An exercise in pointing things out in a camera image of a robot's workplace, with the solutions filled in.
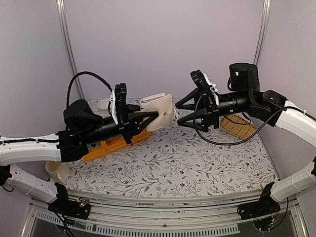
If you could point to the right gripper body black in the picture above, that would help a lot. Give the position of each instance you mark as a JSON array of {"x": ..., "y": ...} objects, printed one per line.
[{"x": 209, "y": 100}]

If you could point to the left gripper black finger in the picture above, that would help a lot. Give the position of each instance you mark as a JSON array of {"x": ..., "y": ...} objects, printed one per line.
[
  {"x": 133, "y": 108},
  {"x": 140, "y": 120}
]

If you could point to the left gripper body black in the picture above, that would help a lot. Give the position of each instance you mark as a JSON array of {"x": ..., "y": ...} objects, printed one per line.
[{"x": 125, "y": 128}]

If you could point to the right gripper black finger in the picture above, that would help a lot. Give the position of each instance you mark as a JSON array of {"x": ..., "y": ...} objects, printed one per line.
[
  {"x": 187, "y": 121},
  {"x": 189, "y": 101}
]

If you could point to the beige card holder wallet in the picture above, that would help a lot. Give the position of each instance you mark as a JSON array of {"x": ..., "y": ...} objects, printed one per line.
[{"x": 162, "y": 103}]

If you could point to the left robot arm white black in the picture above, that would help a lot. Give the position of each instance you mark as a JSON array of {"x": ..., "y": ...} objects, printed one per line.
[{"x": 83, "y": 128}]

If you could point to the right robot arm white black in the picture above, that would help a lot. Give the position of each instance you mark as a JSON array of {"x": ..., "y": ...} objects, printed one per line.
[{"x": 270, "y": 107}]

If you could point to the green card stack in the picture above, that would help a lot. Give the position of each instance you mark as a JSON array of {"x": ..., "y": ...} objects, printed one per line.
[{"x": 93, "y": 146}]

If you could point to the yellow middle storage bin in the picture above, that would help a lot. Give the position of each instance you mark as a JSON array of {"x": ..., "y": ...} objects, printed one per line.
[{"x": 114, "y": 144}]

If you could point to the white ceramic bowl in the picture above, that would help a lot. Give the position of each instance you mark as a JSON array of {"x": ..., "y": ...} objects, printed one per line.
[{"x": 102, "y": 106}]

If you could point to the yellow left storage bin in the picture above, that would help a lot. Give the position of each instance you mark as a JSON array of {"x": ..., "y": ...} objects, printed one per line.
[{"x": 95, "y": 153}]

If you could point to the woven bamboo tray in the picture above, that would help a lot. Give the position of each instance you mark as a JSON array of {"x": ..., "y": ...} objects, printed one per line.
[{"x": 237, "y": 126}]

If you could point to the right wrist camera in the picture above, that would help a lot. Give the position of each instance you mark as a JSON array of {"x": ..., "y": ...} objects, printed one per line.
[{"x": 202, "y": 81}]

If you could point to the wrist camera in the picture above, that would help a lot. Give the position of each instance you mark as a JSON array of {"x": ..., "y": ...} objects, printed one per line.
[
  {"x": 202, "y": 81},
  {"x": 117, "y": 98}
]

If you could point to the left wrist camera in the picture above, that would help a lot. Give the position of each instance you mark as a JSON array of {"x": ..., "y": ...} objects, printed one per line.
[{"x": 117, "y": 98}]

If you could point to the front aluminium rail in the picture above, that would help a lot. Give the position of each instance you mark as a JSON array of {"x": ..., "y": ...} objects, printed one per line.
[{"x": 216, "y": 216}]

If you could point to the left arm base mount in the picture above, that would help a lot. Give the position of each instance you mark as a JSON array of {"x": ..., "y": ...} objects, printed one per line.
[{"x": 79, "y": 208}]

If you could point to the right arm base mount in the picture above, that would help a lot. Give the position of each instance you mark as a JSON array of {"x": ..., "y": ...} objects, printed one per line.
[{"x": 262, "y": 207}]

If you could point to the right aluminium frame post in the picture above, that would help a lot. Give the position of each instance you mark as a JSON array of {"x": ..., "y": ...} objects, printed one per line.
[{"x": 262, "y": 31}]

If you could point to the aluminium frame post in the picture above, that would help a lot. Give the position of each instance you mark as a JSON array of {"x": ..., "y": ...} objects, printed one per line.
[
  {"x": 66, "y": 36},
  {"x": 262, "y": 31}
]

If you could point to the left aluminium frame post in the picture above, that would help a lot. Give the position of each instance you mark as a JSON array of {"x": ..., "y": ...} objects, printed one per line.
[{"x": 66, "y": 36}]

